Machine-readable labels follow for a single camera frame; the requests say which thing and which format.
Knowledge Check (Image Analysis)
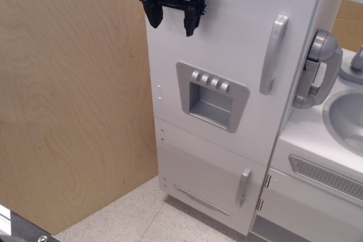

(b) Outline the grey toy faucet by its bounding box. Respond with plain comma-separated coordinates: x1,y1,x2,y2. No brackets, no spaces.
339,46,362,85

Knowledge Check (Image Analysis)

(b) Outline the cardboard box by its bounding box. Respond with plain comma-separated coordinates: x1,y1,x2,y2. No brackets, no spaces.
332,0,363,52

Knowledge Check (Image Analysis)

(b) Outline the grey oven vent panel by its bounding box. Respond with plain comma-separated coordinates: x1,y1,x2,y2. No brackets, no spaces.
288,154,362,201

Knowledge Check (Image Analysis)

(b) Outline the white oven door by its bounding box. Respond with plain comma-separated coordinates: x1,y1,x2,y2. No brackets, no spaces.
252,168,362,241

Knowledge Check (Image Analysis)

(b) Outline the grey toy telephone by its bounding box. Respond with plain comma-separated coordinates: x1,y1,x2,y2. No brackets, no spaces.
293,29,343,109

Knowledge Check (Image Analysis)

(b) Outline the white fridge door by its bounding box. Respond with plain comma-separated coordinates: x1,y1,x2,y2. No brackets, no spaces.
146,0,315,165

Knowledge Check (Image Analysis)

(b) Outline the grey toy sink basin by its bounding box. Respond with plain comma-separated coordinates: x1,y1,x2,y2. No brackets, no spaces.
323,89,362,156

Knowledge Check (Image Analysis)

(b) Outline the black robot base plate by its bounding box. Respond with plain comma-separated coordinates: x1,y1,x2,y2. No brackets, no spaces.
1,205,59,242

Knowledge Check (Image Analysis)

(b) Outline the grey ice dispenser box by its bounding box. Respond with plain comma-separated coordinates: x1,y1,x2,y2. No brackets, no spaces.
176,61,250,133

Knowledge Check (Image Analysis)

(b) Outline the white lower freezer door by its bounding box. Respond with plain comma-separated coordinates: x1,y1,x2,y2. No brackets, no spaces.
155,118,265,235

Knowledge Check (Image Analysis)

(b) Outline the grey freezer door handle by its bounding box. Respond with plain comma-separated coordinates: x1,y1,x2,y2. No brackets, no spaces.
235,168,251,208

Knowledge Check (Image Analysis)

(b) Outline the grey fridge door handle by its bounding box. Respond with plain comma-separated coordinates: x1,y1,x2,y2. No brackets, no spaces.
259,15,289,95

